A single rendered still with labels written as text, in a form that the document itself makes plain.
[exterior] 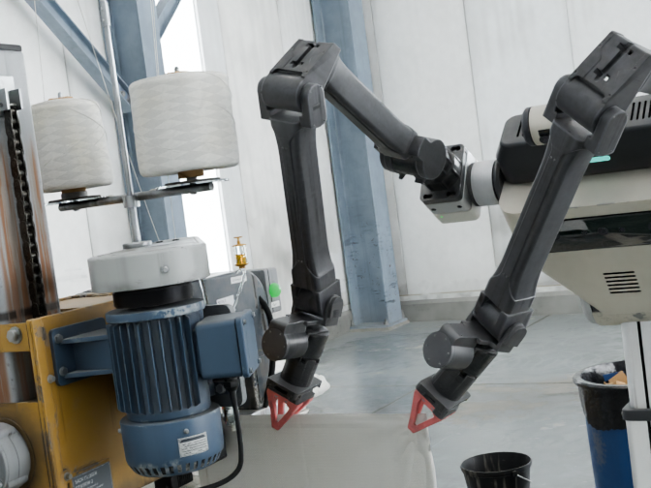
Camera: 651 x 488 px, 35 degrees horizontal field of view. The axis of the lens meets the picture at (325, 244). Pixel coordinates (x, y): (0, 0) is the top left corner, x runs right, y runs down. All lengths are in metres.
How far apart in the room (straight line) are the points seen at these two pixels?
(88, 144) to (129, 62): 6.15
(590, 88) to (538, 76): 8.57
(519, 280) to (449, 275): 8.88
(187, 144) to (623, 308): 0.97
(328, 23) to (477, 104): 1.75
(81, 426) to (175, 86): 0.54
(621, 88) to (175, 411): 0.77
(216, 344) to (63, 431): 0.28
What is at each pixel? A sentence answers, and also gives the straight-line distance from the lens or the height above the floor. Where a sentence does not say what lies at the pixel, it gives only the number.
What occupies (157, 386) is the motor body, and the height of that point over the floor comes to 1.22.
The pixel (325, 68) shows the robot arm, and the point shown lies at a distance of 1.64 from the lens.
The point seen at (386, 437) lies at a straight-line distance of 1.77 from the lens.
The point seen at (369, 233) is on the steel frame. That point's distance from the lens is 10.49.
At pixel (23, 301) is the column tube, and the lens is 1.63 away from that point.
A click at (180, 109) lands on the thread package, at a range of 1.61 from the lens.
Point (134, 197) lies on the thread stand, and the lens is 1.75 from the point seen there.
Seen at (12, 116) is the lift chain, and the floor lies 1.64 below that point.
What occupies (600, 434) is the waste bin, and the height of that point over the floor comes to 0.46.
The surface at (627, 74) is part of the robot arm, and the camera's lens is 1.43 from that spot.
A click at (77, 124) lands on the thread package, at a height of 1.64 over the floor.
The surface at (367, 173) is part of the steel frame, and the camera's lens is 10.45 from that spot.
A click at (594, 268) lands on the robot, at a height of 1.25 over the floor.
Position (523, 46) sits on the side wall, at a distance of 10.08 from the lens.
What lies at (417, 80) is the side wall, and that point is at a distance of 10.47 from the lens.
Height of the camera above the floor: 1.47
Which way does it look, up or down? 3 degrees down
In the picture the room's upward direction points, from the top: 7 degrees counter-clockwise
